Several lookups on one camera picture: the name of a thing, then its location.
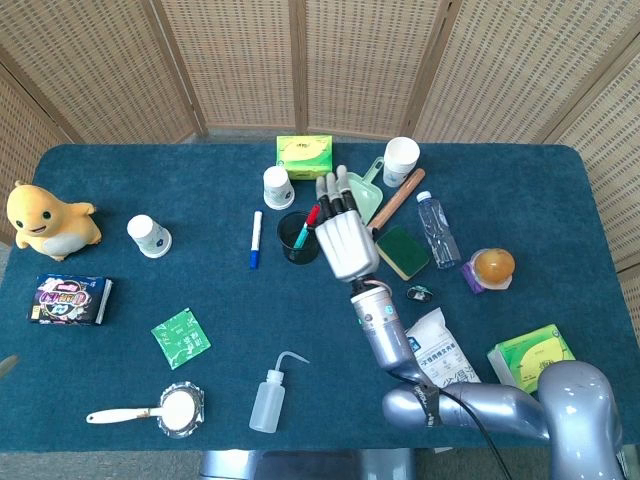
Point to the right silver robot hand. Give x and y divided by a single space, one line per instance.
347 245

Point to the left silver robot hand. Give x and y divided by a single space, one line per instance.
9 364

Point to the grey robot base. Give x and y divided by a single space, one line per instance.
310 465

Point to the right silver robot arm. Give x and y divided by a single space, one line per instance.
385 340

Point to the red teal marker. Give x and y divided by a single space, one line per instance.
306 229

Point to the black pen cup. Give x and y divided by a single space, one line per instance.
289 250

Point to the blue white marker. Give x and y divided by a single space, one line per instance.
256 235

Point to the light green plastic dustpan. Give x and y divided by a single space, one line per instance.
367 195

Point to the green and yellow sponge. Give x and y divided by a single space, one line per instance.
404 250

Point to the wooden rolling pin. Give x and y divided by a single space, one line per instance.
397 200

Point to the small black snack wrapper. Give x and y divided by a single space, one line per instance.
419 294

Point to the black sanitary pad pack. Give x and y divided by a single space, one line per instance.
70 299

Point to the white paper cup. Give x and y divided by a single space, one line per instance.
150 237
400 160
277 187

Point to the clear plastic water bottle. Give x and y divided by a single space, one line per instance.
439 230

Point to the green tissue pack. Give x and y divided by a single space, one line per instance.
305 155
525 355

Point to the white powder bag blue print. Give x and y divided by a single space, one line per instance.
440 350

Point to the yellow plush toy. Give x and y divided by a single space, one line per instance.
47 220

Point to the dark blue table cloth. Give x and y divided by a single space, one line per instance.
200 280

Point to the green square sachet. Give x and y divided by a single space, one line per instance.
181 339

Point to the translucent plastic wash bottle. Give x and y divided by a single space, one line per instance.
267 400

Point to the silver foil cup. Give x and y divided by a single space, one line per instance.
197 395

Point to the woven wooden folding screen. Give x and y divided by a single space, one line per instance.
240 60

